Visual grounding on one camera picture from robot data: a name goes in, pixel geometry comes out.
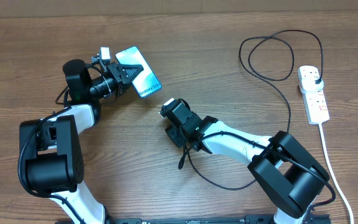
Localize white charger plug adapter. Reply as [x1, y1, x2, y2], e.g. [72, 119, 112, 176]
[299, 77, 324, 94]

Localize white power extension strip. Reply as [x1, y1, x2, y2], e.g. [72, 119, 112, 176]
[297, 65, 329, 124]

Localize white extension strip cord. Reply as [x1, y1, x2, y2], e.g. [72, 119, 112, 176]
[318, 123, 355, 224]

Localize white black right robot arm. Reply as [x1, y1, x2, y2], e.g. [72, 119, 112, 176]
[159, 98, 336, 223]

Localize blue Samsung Galaxy smartphone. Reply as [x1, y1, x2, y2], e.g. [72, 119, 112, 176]
[115, 46, 162, 98]

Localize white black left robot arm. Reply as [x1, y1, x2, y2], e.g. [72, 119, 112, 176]
[17, 59, 144, 223]

